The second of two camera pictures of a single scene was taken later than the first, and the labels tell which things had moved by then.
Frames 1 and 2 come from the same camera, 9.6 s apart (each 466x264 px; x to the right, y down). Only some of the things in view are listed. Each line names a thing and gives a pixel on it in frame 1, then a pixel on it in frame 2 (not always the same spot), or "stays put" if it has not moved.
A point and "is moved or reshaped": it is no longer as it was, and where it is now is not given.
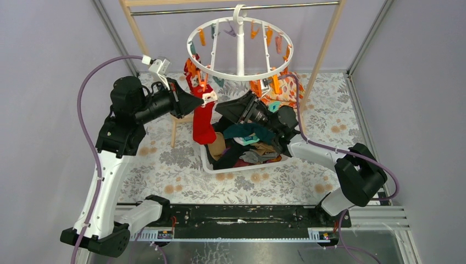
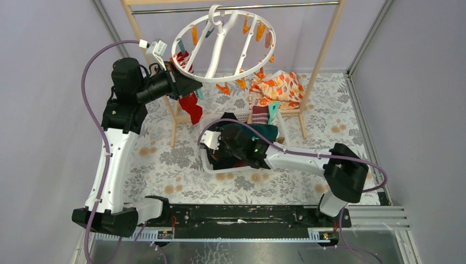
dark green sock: (262, 133) stays put
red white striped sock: (191, 70) -> (182, 58)
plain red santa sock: (204, 131) is moved or reshaped
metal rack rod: (231, 8) stays put
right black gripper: (239, 110) -> (220, 148)
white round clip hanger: (240, 48) -> (221, 34)
